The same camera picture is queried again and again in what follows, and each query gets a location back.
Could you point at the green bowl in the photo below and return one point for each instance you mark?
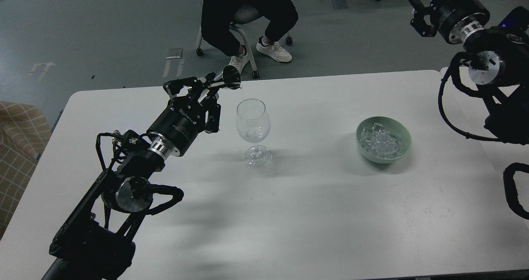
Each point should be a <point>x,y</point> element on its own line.
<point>394,127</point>

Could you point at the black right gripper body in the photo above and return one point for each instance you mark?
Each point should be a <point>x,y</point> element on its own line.
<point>450,16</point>

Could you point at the grey wheeled chair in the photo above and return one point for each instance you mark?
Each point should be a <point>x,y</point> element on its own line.
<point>245,15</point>

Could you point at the steel double jigger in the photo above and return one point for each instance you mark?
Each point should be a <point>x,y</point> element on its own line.
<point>229,78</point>

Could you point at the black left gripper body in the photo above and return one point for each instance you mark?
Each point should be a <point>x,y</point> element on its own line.
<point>179,123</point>

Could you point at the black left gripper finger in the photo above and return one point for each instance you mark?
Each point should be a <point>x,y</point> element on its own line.
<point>173,88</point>
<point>212,110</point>

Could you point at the clear ice cubes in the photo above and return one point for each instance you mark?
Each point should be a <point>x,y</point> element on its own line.
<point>376,141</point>

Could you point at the clear wine glass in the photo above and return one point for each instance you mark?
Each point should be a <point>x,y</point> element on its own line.
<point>253,125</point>

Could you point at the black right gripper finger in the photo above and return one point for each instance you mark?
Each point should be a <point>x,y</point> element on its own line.
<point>425,19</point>

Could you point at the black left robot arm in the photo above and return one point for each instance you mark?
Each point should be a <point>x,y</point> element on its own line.
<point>96,241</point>

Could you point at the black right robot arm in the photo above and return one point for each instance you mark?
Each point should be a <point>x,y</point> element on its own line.
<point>493,65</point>

